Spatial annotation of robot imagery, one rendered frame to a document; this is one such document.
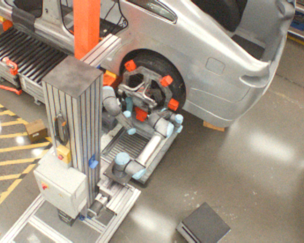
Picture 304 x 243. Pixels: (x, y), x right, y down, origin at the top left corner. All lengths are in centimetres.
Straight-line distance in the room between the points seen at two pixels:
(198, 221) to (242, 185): 98
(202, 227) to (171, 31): 190
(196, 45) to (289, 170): 233
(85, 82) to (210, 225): 208
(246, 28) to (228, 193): 226
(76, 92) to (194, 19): 148
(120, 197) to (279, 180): 226
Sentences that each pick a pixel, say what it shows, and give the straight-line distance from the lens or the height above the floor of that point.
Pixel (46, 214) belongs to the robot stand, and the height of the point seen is 21.
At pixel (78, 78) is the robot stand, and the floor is 203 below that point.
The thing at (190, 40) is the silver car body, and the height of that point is 160.
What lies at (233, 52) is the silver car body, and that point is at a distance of 278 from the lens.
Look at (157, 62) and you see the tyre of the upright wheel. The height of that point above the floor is 118.
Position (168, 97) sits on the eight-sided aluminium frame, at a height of 95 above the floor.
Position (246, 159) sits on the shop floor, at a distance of 422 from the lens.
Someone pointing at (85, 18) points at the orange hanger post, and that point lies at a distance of 261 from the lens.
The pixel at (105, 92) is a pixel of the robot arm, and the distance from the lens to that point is 266.
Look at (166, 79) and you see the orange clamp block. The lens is 305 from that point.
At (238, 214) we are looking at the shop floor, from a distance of 382.
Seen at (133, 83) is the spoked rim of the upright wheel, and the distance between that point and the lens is 348.
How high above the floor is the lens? 327
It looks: 51 degrees down
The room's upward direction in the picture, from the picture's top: 9 degrees clockwise
